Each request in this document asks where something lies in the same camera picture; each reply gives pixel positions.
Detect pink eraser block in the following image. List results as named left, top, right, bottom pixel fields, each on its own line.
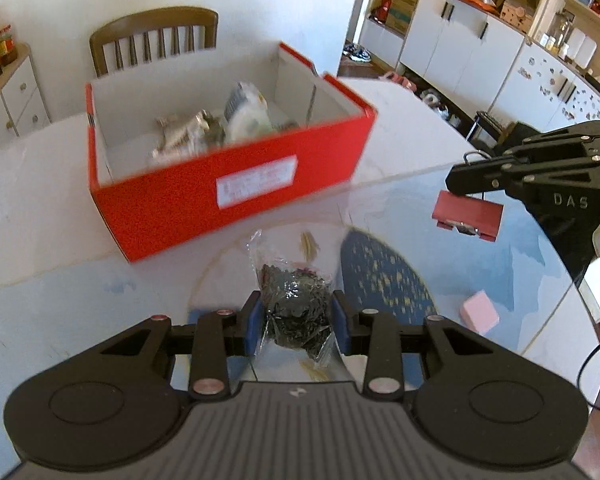
left=459, top=291, right=501, bottom=336

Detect black and white snack packet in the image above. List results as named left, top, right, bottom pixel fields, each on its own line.
left=223, top=81, right=276, bottom=142

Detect red cardboard box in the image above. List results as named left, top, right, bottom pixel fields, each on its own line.
left=84, top=41, right=379, bottom=264

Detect red lid jar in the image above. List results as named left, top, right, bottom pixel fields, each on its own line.
left=0, top=24, right=19, bottom=66

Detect brown wooden chair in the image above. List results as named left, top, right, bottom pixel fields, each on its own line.
left=88, top=6, right=220, bottom=79

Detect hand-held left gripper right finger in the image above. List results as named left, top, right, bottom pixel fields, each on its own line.
left=331, top=289, right=497, bottom=400

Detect red binder clip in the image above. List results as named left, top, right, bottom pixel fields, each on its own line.
left=432, top=152, right=505, bottom=245

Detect dark sneakers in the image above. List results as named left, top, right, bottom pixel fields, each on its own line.
left=342, top=42, right=374, bottom=64

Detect clear packet of dark tea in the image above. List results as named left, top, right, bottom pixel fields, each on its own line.
left=247, top=229, right=339, bottom=369

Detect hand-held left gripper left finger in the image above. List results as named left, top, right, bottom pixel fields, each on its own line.
left=99, top=289, right=265, bottom=402

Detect white blue marble desktop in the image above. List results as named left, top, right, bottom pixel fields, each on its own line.
left=0, top=76, right=600, bottom=461

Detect small white cabinet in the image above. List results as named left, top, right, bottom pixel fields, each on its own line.
left=0, top=42, right=52, bottom=139

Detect black cable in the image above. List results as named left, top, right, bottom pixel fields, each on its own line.
left=574, top=329, right=600, bottom=414

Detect white wall cabinets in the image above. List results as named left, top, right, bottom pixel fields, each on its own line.
left=357, top=0, right=600, bottom=137

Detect white shoes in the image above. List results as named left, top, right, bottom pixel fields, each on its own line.
left=419, top=89, right=462, bottom=127

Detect pink slippers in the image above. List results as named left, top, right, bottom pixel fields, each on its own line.
left=379, top=70, right=416, bottom=92

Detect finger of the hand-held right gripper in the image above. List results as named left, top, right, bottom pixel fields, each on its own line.
left=444, top=142, right=600, bottom=196
left=491, top=120, right=600, bottom=159

